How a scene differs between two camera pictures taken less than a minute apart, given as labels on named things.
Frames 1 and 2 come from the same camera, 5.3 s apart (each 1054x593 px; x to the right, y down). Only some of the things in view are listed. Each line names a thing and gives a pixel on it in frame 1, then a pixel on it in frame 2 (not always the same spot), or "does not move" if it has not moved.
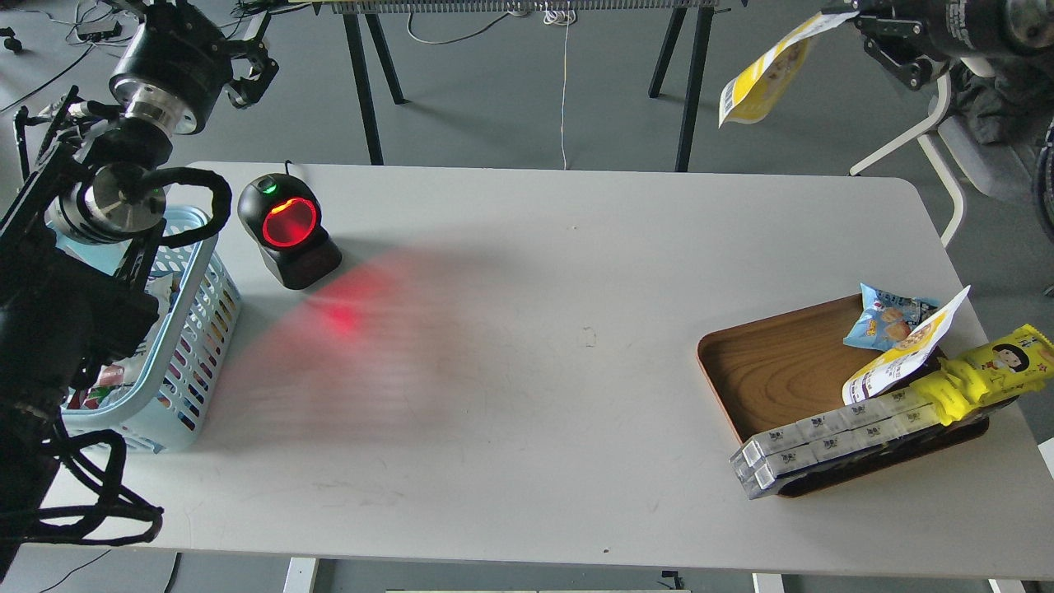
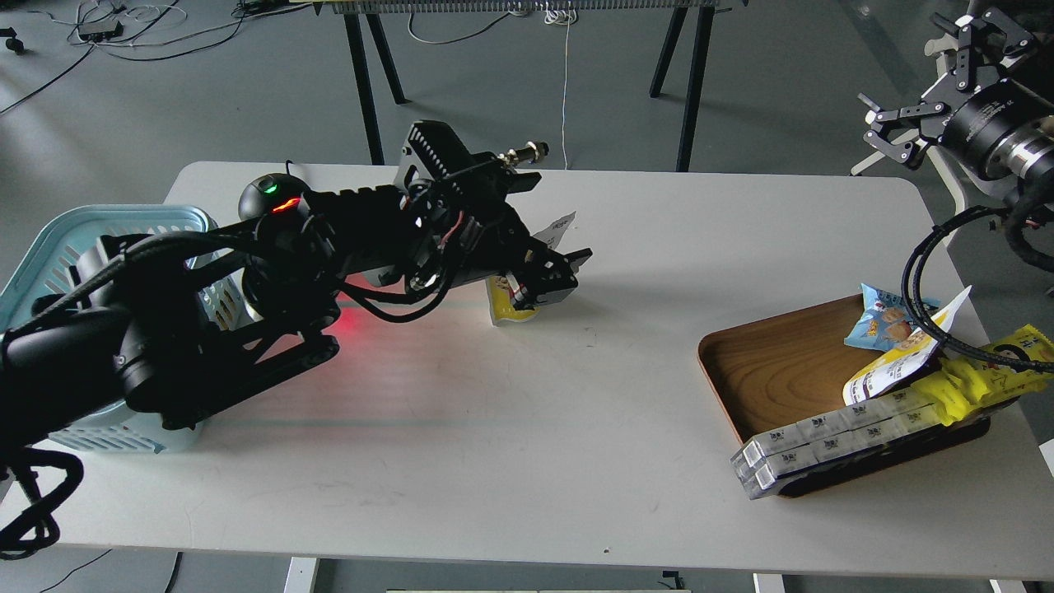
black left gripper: (176, 61) -> (455, 226)
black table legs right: (684, 143) does not move
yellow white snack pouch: (747, 97) -> (501, 304)
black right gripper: (962, 26) -> (991, 114)
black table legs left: (362, 77) does not move
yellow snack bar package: (1019, 362) does not move
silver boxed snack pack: (760, 462) does not move
